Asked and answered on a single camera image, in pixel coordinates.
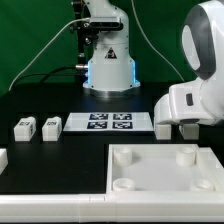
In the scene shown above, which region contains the white square tabletop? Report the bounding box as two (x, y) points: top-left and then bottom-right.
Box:
(106, 144), (224, 193)

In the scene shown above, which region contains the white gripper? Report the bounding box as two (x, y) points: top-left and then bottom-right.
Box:
(154, 79), (224, 125)

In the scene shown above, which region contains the white cable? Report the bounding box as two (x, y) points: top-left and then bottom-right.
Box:
(8, 17), (92, 92)

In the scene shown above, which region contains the white fiducial tag plate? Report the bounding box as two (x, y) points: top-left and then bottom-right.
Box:
(64, 112), (153, 132)

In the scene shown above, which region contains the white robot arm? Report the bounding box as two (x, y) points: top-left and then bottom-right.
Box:
(83, 0), (224, 125)

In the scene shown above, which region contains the black cable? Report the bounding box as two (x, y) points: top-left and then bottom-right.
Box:
(9, 65), (88, 88)

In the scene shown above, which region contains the white L-shaped obstacle fence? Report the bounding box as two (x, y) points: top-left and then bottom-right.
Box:
(0, 148), (224, 224)

